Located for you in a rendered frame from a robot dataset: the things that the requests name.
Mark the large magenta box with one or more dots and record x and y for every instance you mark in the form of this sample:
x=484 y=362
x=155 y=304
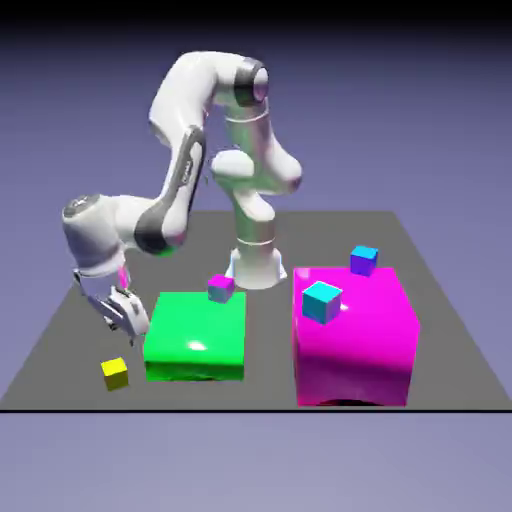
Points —
x=360 y=352

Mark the large green box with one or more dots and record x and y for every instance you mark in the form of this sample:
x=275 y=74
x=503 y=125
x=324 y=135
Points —
x=196 y=332

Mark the small cyan and purple cube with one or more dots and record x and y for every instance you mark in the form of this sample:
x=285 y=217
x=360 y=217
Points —
x=363 y=260

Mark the small magenta cube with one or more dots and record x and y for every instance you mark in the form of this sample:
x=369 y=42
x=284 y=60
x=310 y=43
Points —
x=220 y=286

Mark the small yellow cube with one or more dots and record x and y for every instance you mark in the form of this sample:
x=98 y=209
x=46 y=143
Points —
x=115 y=372

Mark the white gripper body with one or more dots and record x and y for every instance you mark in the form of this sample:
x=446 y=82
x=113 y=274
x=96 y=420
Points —
x=96 y=294

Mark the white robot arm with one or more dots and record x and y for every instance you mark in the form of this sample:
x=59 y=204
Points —
x=180 y=120

